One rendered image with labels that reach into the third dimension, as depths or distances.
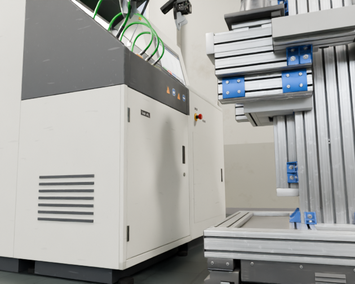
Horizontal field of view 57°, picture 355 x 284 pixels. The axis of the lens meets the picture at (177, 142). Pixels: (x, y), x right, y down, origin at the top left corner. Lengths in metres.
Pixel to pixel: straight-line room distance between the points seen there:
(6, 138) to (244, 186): 3.19
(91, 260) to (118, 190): 0.30
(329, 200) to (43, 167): 1.21
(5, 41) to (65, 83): 0.49
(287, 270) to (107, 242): 0.66
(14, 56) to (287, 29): 1.27
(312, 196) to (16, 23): 1.59
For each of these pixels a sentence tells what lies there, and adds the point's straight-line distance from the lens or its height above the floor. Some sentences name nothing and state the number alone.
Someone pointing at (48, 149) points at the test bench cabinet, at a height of 0.55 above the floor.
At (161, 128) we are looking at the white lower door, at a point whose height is 0.66.
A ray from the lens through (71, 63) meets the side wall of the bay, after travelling 1.57.
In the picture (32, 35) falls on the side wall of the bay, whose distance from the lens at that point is 1.79.
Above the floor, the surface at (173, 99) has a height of 0.84.
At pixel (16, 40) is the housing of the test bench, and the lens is 1.87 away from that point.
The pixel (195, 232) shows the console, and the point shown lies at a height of 0.11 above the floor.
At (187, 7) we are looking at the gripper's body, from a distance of 1.93.
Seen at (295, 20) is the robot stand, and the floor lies 0.93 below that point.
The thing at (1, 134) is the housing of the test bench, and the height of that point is 0.63.
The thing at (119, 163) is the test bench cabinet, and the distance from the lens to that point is 1.32.
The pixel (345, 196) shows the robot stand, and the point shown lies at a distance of 1.46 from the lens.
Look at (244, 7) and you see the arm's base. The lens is 1.43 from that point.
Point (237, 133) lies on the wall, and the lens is 4.42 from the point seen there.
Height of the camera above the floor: 0.39
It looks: 7 degrees up
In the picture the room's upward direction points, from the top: 1 degrees counter-clockwise
